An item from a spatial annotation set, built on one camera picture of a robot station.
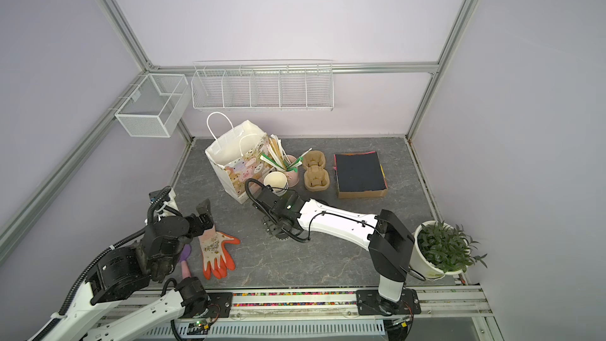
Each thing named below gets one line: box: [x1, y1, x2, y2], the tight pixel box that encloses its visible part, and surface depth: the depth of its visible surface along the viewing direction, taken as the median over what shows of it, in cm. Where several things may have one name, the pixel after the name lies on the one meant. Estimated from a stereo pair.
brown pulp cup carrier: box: [302, 149, 330, 192], surface depth 104 cm
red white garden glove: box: [198, 225, 241, 281], surface depth 83 cm
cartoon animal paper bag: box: [205, 111, 270, 204], surface depth 88 cm
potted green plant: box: [409, 220, 488, 281], surface depth 69 cm
